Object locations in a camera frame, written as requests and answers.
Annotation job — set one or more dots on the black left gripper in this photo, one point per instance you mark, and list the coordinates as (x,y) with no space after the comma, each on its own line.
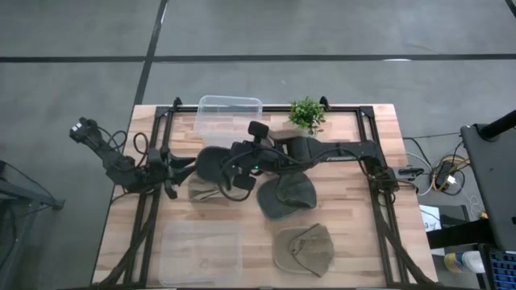
(160,169)

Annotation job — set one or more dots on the small green potted plant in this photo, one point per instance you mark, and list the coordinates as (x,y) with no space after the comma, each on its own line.
(306,114)

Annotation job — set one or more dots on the grey metal cart frame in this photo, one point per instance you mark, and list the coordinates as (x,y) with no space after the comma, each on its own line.
(24,197)

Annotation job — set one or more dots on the black shelf board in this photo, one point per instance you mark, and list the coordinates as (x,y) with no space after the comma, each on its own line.
(459,233)

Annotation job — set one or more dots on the white bottle with yellow label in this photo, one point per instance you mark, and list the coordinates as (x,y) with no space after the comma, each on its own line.
(463,262)

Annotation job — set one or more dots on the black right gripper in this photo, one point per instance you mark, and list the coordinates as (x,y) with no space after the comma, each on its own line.
(258,157)

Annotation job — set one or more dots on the dark grey equipment cabinet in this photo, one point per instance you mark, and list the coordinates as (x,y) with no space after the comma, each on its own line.
(492,181)

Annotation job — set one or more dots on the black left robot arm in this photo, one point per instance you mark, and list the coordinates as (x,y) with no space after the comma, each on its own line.
(117,165)

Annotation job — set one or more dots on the clear plastic container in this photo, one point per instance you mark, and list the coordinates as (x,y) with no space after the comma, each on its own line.
(200,253)
(225,117)

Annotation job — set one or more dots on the black aluminium rig frame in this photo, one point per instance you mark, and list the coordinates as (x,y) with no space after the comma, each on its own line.
(364,121)

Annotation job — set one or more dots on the backlit keyboard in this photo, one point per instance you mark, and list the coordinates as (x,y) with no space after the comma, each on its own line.
(503,270)

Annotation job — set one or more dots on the white paper sheet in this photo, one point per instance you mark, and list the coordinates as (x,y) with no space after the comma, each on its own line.
(429,217)

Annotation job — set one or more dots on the dark green cap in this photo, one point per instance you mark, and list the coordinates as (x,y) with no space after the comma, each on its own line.
(209,163)
(288,197)

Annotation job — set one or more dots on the black pole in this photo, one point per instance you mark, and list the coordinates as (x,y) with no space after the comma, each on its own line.
(500,125)

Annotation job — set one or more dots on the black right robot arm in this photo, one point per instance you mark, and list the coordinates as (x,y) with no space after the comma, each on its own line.
(330,153)

